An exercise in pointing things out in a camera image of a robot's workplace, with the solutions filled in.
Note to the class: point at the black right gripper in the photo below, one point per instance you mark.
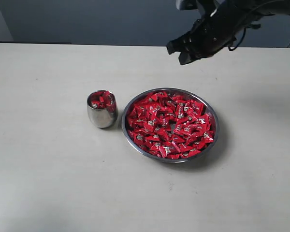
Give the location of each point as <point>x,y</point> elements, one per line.
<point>215,30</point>

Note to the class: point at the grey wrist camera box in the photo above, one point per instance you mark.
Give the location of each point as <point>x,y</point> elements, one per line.
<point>186,5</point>

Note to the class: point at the stainless steel plate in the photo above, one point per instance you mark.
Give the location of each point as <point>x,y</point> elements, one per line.
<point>178,120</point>

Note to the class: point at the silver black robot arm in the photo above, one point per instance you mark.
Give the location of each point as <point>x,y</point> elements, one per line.
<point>264,8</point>

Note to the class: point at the red candy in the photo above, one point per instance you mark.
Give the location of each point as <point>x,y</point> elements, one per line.
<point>159,95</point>
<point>106,99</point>
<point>96,104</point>
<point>208,137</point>
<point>141,111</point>
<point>167,150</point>

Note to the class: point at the stainless steel cup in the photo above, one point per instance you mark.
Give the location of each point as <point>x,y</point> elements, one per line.
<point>101,118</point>

